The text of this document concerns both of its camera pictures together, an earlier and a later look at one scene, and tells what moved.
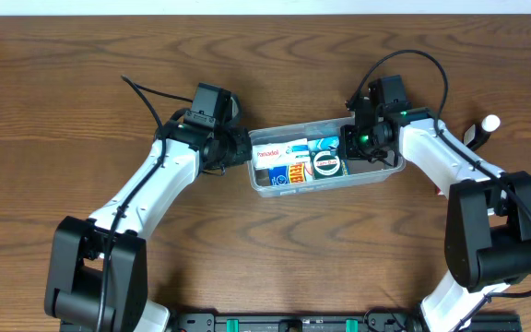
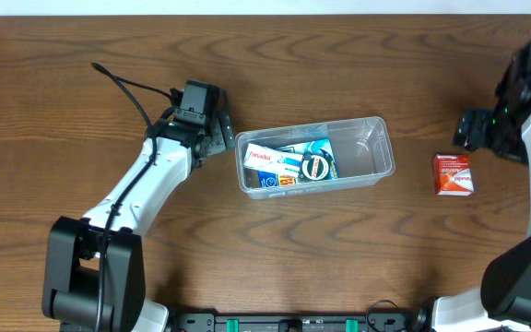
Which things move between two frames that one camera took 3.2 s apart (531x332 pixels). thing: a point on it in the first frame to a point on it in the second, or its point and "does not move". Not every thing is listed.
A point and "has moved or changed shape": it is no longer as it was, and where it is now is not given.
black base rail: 334,322 does not move
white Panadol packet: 280,154 has moved or changed shape
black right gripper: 348,145 to 484,118
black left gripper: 240,148 to 222,131
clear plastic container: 308,157 does not move
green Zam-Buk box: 326,163 to 314,167
